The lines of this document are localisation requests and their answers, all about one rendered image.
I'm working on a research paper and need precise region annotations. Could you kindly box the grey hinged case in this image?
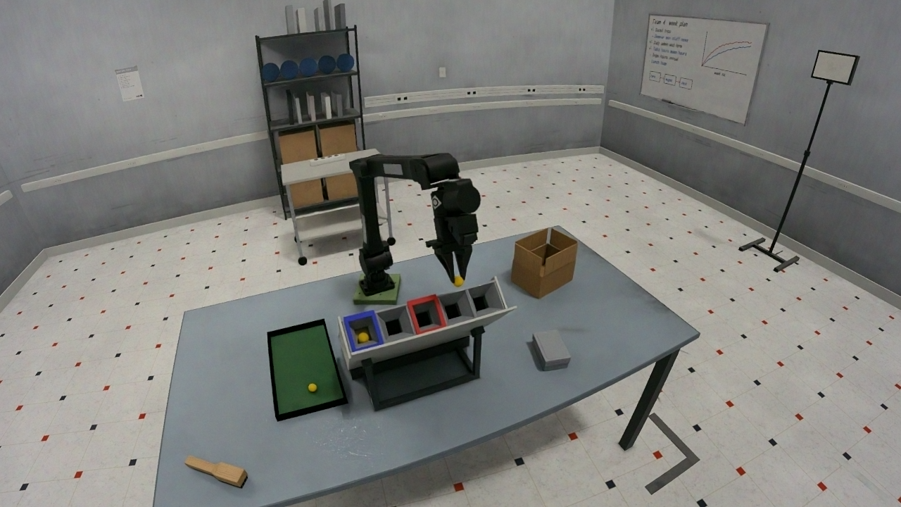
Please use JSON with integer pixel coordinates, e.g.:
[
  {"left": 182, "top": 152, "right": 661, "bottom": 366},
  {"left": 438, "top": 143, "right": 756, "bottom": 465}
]
[{"left": 532, "top": 330, "right": 571, "bottom": 372}]

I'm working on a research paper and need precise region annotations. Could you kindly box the brown cardboard box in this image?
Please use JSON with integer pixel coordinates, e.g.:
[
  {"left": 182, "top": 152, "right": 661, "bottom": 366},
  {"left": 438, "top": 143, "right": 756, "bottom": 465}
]
[{"left": 511, "top": 227, "right": 578, "bottom": 299}]

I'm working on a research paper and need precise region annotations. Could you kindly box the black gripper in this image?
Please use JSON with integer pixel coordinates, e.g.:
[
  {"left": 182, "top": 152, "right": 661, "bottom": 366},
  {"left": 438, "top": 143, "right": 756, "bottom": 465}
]
[{"left": 425, "top": 239, "right": 472, "bottom": 283}]

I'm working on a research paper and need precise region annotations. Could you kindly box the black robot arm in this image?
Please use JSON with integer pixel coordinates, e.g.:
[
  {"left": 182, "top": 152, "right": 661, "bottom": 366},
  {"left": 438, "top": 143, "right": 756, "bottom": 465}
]
[{"left": 349, "top": 153, "right": 481, "bottom": 296}]

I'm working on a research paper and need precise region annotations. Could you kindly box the red rectangular frame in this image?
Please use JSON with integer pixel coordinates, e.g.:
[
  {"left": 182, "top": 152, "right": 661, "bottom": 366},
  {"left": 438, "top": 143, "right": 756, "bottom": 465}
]
[{"left": 407, "top": 294, "right": 446, "bottom": 335}]

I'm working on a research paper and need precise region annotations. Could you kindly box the blue square frame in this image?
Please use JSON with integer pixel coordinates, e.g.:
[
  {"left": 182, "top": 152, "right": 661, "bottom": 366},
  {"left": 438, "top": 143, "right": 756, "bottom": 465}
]
[{"left": 344, "top": 310, "right": 384, "bottom": 352}]

